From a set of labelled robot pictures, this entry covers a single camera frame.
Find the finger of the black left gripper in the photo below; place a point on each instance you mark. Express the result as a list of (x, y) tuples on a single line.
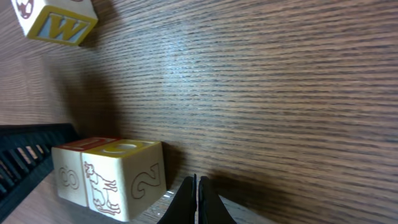
[(26, 159)]

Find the wooden block soccer ball W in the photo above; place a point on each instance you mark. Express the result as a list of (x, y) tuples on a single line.
[(65, 22)]

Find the wooden block number 8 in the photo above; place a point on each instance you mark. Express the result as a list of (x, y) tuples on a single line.
[(68, 167)]

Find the wooden block green side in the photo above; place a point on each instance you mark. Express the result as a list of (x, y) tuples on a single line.
[(124, 178)]

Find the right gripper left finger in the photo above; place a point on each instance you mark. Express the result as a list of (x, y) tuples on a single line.
[(184, 205)]

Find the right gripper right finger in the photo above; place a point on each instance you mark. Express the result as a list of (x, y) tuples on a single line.
[(211, 209)]

